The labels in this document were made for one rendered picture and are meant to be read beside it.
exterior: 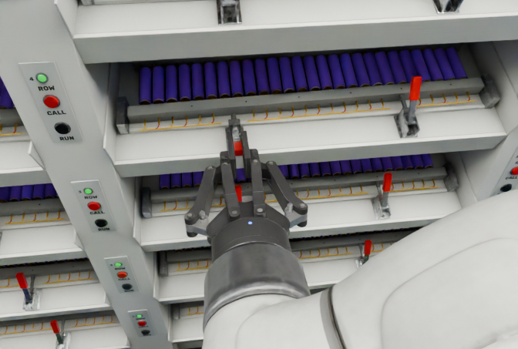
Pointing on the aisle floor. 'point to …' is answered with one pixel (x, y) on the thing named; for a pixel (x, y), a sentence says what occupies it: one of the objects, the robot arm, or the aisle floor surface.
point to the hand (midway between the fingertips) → (238, 153)
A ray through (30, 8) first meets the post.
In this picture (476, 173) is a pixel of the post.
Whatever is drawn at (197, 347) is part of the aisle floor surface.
